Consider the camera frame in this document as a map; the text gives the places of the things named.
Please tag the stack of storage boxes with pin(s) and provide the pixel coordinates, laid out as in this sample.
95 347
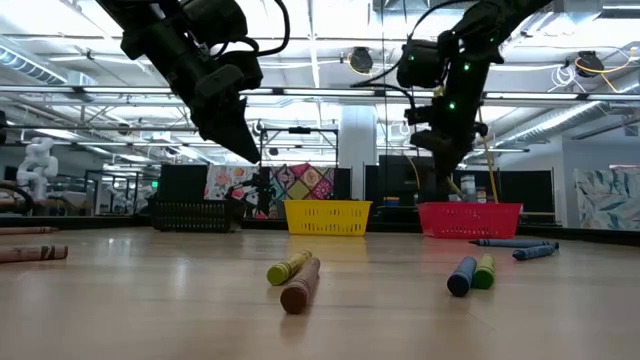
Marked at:
469 186

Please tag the black partition panel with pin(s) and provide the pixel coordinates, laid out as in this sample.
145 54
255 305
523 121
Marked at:
182 182
525 187

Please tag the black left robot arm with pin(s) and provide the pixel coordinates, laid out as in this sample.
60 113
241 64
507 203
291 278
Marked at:
150 25

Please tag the yellow plastic basket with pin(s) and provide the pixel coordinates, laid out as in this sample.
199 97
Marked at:
327 217

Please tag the black cabinet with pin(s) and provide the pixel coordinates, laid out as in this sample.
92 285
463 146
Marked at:
390 180

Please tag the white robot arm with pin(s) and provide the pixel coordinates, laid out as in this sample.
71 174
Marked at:
37 165

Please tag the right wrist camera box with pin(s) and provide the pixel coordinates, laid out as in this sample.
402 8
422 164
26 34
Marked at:
422 117

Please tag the black plastic basket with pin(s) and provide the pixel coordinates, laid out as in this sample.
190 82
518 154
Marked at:
190 216

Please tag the floral print cloth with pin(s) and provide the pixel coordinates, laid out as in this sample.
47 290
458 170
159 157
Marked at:
220 180

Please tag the red plastic basket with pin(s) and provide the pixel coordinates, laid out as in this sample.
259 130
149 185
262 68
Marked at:
470 220

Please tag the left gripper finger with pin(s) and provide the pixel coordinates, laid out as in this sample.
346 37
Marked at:
217 130
245 130

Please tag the grey ventilation duct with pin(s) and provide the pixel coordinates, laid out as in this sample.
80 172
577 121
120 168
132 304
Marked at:
575 114
30 67

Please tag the colourful patchwork quilt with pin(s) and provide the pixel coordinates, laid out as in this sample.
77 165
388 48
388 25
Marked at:
300 189

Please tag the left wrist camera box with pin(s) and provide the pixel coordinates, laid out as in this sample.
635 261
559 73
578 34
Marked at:
230 75

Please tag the black background robot arm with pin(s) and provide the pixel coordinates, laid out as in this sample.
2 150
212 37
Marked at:
262 192

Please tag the white pillar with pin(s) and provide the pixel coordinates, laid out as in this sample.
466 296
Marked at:
357 150

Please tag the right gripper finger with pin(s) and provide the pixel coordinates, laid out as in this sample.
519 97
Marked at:
440 167
455 165

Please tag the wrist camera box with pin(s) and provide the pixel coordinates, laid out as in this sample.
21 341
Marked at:
230 75
422 117

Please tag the brown crayon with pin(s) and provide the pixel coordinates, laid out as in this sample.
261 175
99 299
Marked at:
25 231
300 287
32 253

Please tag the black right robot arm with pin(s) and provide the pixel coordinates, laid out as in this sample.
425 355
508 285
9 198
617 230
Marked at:
500 15

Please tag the leaf print cloth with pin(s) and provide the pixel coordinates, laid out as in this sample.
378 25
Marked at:
607 197

